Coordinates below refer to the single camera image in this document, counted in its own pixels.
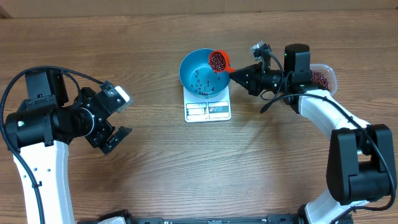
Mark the red measuring scoop blue handle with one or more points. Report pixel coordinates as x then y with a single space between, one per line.
219 61

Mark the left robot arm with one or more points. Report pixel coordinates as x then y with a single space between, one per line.
62 105

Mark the blue bowl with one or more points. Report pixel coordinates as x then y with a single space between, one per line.
198 59

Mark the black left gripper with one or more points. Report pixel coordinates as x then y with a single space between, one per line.
101 140

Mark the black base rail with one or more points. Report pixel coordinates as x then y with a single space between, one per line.
123 216

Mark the white digital kitchen scale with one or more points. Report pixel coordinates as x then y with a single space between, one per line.
198 110

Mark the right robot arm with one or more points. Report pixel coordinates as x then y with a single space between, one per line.
361 167

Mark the red beans in bowl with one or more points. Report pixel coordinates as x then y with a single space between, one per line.
204 83

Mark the clear plastic container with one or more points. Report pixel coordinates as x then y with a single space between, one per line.
330 75

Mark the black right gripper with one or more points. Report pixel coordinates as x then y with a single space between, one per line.
250 82

